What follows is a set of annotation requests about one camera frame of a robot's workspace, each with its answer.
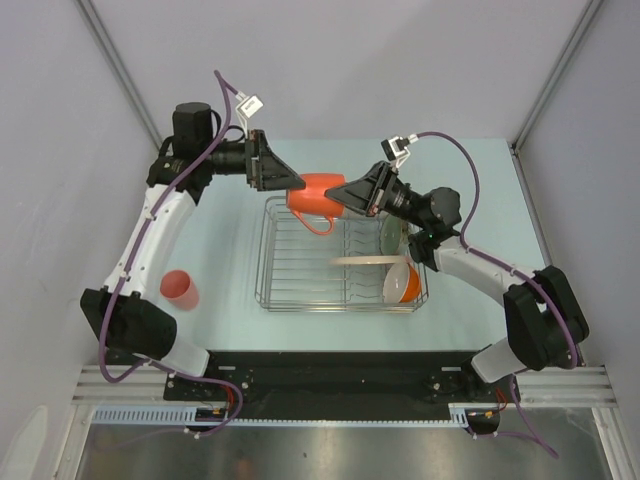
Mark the metal wire dish rack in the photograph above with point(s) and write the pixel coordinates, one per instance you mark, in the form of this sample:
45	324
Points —
295	270

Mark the pink cream tree plate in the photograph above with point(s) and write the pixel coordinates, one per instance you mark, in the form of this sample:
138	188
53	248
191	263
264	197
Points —
365	260

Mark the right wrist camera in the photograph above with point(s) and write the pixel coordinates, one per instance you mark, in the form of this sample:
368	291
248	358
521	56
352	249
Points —
396	150

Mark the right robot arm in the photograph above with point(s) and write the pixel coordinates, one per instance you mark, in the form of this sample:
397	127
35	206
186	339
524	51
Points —
544	321

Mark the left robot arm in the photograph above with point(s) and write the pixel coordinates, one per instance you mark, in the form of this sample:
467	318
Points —
124	313

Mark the pink plastic cup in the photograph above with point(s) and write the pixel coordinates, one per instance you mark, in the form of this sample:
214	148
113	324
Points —
178	287

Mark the white slotted cable duct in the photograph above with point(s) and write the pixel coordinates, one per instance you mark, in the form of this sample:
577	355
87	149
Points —
193	416

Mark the orange bowl white inside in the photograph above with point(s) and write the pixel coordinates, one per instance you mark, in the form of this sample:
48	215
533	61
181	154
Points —
402	284

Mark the orange mug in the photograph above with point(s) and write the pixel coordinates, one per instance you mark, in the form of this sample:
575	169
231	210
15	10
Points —
313	200

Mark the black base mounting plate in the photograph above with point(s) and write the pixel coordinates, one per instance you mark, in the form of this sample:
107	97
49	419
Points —
255	383

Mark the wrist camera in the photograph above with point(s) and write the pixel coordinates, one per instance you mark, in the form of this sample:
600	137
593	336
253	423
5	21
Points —
396	150
247	106

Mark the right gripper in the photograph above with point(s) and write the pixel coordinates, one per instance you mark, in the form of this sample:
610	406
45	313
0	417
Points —
370	194

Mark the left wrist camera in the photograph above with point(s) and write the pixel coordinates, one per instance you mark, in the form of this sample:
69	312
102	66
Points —
247	106

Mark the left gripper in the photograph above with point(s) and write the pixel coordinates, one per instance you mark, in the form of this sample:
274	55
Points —
270	173

